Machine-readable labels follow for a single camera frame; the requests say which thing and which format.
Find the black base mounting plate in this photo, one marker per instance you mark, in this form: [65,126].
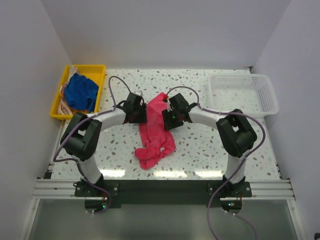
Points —
[116,193]

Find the yellow plastic bin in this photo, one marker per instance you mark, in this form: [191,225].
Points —
[95,72]

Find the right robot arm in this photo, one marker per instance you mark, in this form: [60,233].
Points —
[236,133]

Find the blue towel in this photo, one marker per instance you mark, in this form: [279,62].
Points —
[81,93]

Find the pink microfiber towel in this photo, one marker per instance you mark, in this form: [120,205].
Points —
[157,142]

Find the white perforated plastic basket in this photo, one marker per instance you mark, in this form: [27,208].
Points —
[253,94]

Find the aluminium extrusion rail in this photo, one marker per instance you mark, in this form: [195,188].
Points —
[51,188]

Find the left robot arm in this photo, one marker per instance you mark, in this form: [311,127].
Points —
[81,136]

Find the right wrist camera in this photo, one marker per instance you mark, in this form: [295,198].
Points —
[166,100]

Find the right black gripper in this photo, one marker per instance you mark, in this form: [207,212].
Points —
[168,124]

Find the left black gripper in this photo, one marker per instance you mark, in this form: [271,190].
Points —
[142,118]

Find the white orange patterned towel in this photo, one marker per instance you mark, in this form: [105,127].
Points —
[63,107]

